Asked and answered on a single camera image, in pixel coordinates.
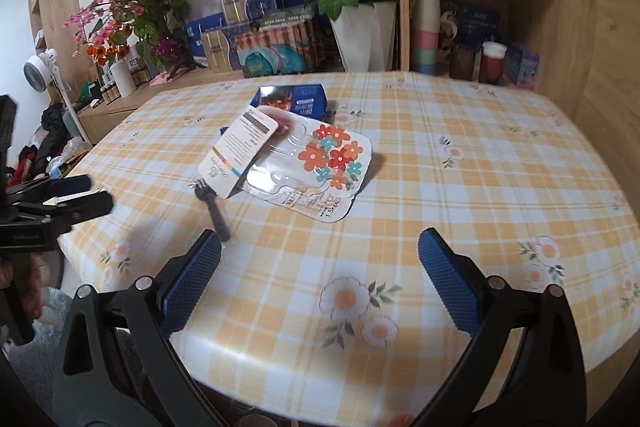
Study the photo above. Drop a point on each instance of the large clear-front gift box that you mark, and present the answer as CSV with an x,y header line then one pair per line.
x,y
280,47

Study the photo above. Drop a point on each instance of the low wooden cabinet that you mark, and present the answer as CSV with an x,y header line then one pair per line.
x,y
125,112

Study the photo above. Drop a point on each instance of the floral blister pack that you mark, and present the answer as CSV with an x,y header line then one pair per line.
x,y
330,157

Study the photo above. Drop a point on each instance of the dark blue carton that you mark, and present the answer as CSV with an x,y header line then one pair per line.
x,y
300,99

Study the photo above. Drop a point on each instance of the large white vase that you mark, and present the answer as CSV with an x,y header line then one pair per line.
x,y
360,37

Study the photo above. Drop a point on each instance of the wooden shelf unit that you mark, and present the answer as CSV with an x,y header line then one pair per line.
x,y
600,32

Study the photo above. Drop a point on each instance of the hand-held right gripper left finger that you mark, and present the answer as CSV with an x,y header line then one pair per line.
x,y
192,282

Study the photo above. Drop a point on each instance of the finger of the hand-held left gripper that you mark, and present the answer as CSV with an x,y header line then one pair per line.
x,y
70,184
85,207

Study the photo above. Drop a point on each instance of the plain blue gift box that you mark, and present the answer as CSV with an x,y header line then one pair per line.
x,y
200,32

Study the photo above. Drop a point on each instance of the small white fan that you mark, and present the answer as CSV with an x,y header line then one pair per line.
x,y
42,69

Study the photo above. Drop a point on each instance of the beige bottle box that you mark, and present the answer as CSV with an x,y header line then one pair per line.
x,y
218,52

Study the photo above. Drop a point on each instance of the small blue purple box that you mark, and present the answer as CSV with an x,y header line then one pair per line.
x,y
522,66

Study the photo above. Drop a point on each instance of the white packaging card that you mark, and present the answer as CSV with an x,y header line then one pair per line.
x,y
235,152

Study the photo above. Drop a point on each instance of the stack of pastel cups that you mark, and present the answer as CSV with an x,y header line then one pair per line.
x,y
425,32

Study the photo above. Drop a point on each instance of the black plastic fork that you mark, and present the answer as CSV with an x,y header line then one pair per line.
x,y
220,217

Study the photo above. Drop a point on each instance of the row of small bottles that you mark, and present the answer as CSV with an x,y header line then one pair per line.
x,y
112,89

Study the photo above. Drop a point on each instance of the small white cylinder vase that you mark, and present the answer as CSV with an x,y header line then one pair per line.
x,y
123,79

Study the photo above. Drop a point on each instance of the brown glass cup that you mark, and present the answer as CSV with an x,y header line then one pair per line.
x,y
464,63

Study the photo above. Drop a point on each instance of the blue printed board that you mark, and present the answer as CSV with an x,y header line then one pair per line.
x,y
475,19

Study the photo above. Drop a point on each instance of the pile of dark clothes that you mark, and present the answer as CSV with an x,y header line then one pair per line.
x,y
50,142

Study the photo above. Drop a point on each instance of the person's left hand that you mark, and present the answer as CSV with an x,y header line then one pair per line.
x,y
36,292

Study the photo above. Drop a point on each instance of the red cup with white rim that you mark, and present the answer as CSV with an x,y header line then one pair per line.
x,y
494,64

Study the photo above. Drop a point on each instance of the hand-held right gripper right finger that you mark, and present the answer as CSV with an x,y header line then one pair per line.
x,y
447,282

